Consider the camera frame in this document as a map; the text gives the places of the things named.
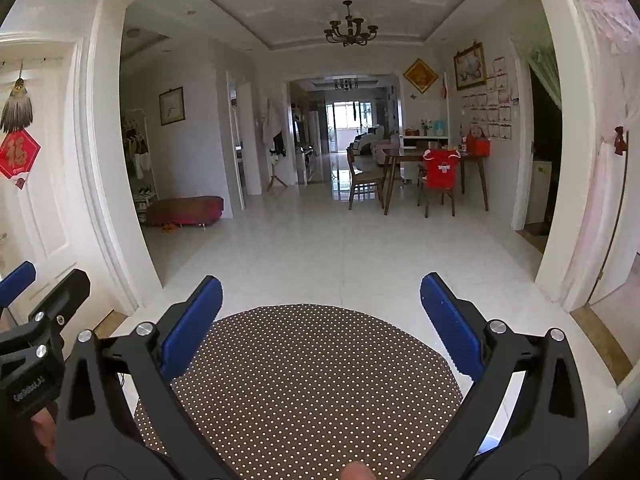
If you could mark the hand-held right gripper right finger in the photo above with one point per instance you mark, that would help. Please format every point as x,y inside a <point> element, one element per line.
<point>452,325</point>

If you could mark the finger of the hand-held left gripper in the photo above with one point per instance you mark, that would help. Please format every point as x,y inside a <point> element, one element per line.
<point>15,282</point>
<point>65,295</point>

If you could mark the white hanging garment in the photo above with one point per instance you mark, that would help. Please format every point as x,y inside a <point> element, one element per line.
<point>274,127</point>

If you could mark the green curtain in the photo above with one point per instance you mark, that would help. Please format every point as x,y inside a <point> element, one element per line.
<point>547,70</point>

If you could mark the white appliance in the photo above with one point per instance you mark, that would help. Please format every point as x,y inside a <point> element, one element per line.
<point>539,192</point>

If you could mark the red curtain tieback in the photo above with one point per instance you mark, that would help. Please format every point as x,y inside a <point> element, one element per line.
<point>620,142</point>

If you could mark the red diamond door decoration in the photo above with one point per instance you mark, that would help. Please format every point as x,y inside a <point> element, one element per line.
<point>17,155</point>

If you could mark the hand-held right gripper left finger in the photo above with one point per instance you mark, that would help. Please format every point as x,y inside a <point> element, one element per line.
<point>192,330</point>

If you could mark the red gift bag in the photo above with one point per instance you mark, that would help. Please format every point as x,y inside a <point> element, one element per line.
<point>479,145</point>

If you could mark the group of wall certificates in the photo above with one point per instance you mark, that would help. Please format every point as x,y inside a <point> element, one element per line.
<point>492,110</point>

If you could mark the white sideboard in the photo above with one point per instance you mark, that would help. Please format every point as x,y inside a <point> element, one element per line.
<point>415,139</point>

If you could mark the wooden dining table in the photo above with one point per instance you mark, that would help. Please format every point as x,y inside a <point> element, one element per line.
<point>405,154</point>

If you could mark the person's right hand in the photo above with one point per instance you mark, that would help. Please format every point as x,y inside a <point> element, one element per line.
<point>356,472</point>

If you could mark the hanging tassel ornament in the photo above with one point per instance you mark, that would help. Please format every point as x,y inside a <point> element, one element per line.
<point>17,110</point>

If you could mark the wooden coat stand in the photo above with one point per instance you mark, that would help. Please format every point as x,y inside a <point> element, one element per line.
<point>276,177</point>

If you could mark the red shirt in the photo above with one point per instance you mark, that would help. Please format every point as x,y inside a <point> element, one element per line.
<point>441,167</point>

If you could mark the white door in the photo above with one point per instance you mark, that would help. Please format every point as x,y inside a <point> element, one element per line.
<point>50,210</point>

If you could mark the orange slippers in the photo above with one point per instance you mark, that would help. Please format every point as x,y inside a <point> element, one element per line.
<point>168,227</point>

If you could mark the wooden dining chair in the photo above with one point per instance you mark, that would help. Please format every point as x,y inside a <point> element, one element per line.
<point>364,180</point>
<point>437,197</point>

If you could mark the gold diamond wall decoration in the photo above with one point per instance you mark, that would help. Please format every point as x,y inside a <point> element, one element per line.
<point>420,75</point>

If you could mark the red bench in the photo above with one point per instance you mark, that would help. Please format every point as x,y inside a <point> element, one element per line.
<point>185,210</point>

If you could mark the framed pale picture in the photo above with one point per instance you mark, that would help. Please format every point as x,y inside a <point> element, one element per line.
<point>171,106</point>

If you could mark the small distant chandelier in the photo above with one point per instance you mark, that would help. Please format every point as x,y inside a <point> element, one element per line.
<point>346,84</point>

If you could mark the black chandelier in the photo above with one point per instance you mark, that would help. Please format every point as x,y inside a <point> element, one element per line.
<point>350,30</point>

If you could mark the red hanging wall ornament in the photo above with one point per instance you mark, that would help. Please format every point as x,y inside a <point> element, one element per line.
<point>443,85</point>

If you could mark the grey sofa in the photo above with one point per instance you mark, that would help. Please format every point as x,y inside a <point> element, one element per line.
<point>370,142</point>

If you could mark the white clothes rack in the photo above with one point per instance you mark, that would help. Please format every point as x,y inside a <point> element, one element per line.
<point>137,160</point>

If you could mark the framed painting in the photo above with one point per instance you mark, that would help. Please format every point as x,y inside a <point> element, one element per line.
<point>470,66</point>

